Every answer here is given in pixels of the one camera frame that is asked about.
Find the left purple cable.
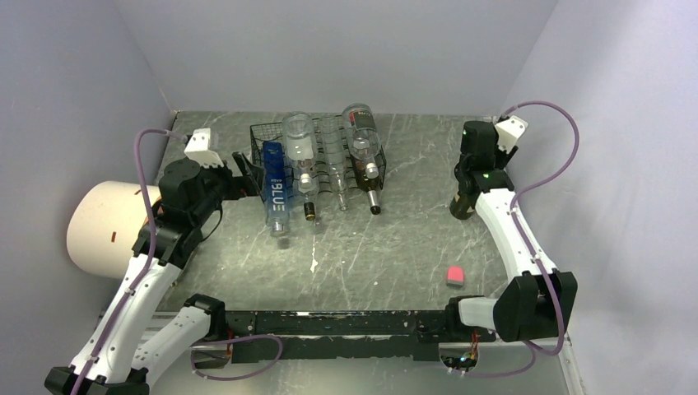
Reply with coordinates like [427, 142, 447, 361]
[67, 128, 283, 395]

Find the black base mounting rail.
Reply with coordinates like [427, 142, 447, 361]
[202, 298, 496, 364]

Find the small pink block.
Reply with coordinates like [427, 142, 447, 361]
[445, 266, 465, 288]

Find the clear bottle black cap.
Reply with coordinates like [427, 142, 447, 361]
[296, 173, 319, 221]

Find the clear slim bottle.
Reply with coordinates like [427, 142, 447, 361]
[328, 166, 348, 211]
[318, 116, 347, 173]

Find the tall blue square bottle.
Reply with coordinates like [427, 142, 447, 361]
[262, 141, 290, 237]

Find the green wine bottle black neck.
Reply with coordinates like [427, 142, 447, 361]
[449, 183, 479, 221]

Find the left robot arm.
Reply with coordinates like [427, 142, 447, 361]
[44, 152, 263, 394]

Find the round clear bottle white cap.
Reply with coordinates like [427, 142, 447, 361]
[282, 112, 319, 194]

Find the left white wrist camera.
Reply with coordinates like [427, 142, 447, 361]
[184, 128, 225, 169]

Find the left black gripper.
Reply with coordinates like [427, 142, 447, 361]
[192, 151, 265, 224]

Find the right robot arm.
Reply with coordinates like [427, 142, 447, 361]
[444, 117, 578, 342]

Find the clear round labelled bottle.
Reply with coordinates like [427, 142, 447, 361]
[342, 103, 381, 179]

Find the white orange cylinder drum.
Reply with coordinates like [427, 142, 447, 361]
[66, 181, 147, 280]

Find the black wire wine rack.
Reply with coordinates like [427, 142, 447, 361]
[249, 113, 389, 194]

